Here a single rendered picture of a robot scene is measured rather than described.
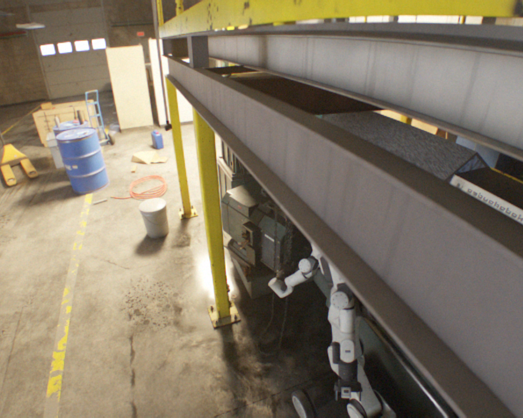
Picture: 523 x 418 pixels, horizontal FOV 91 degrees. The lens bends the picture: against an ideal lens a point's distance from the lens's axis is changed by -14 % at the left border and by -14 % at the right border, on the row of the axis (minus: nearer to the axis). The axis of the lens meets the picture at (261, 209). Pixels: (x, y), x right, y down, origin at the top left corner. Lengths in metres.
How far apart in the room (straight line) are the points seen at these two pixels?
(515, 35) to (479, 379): 0.36
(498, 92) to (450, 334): 0.56
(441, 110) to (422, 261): 0.55
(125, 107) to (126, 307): 5.64
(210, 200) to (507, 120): 1.51
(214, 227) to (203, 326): 0.95
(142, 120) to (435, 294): 7.59
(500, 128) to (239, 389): 2.03
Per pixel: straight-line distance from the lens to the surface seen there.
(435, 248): 0.41
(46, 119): 7.91
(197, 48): 1.58
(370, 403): 1.91
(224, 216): 2.57
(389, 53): 1.03
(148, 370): 2.43
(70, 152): 4.79
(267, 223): 2.16
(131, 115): 7.75
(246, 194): 2.39
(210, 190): 1.79
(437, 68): 0.91
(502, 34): 0.28
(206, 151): 1.69
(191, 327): 2.57
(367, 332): 2.29
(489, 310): 0.39
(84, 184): 4.93
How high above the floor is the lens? 2.03
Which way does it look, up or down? 32 degrees down
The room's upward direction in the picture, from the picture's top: straight up
